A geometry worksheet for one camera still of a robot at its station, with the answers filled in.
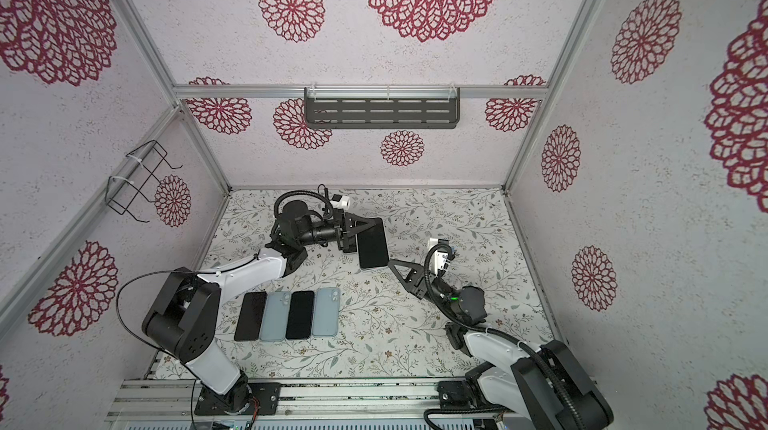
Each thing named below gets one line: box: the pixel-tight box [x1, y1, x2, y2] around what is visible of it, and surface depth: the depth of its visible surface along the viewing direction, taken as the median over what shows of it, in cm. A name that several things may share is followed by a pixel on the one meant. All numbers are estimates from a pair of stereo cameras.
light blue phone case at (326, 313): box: [312, 287, 341, 337], surface depth 91 cm
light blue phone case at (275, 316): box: [260, 291, 291, 342], surface depth 90 cm
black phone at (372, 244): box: [357, 217, 389, 268], surface depth 74 cm
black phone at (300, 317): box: [286, 290, 315, 340], surface depth 89 cm
